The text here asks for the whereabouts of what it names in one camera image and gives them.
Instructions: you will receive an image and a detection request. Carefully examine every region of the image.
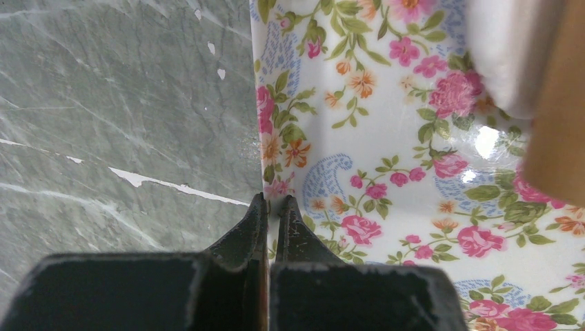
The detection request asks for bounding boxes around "white dough lump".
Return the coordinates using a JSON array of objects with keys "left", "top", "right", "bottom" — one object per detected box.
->
[{"left": 464, "top": 0, "right": 566, "bottom": 119}]

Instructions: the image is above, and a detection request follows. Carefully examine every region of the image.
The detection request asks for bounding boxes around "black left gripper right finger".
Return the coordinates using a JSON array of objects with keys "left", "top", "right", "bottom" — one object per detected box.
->
[{"left": 270, "top": 196, "right": 467, "bottom": 330}]

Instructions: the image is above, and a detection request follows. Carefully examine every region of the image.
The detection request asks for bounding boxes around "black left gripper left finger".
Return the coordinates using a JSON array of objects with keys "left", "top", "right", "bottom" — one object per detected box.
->
[{"left": 1, "top": 194, "right": 268, "bottom": 330}]

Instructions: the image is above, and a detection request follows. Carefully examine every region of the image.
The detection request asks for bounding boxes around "wooden rolling pin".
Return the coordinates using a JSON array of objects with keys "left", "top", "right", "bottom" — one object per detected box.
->
[{"left": 524, "top": 1, "right": 584, "bottom": 207}]

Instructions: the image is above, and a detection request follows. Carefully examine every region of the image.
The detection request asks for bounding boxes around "floral print tray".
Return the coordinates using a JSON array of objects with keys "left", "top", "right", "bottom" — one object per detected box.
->
[{"left": 250, "top": 1, "right": 584, "bottom": 330}]

